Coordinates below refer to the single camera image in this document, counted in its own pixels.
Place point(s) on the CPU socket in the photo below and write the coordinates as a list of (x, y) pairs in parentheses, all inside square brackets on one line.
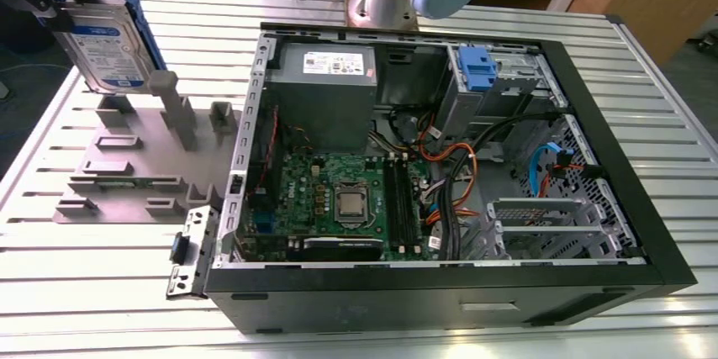
[(350, 186)]

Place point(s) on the metal optical drive cage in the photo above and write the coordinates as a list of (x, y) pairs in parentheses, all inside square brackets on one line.
[(482, 111)]

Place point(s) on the black RAM slot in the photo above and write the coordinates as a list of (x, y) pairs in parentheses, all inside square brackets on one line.
[(397, 203), (404, 203)]

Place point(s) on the metal disk bay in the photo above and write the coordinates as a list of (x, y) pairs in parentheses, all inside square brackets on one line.
[(539, 229)]

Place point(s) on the black blue port plug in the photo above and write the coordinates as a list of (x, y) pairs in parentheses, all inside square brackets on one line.
[(180, 247)]

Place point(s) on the black chair wheel base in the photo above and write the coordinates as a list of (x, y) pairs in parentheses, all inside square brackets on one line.
[(707, 39)]

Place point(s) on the metal slot retainer bracket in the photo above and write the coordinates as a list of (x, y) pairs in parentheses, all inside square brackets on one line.
[(198, 224)]

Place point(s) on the silver CPU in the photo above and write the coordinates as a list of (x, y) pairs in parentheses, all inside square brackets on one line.
[(352, 204)]

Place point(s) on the green motherboard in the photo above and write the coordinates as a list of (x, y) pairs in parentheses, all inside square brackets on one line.
[(304, 174)]

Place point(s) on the black table corner cap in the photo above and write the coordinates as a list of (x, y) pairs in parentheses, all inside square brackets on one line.
[(615, 19)]

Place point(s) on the hard disk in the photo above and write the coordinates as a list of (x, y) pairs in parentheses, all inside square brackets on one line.
[(107, 52)]

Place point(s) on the green RAM stick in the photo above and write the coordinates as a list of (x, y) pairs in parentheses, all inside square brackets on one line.
[(121, 185)]

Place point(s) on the grey power supply unit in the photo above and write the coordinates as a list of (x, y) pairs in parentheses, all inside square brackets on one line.
[(326, 115)]

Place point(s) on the grey parts rack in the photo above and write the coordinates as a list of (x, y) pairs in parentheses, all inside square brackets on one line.
[(151, 161)]

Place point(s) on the black graphics card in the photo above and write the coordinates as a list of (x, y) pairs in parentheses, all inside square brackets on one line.
[(337, 249)]

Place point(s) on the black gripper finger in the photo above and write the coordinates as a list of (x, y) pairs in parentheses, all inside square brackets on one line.
[(57, 18)]

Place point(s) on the black open PC case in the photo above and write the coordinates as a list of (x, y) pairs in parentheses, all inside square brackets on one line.
[(393, 291)]

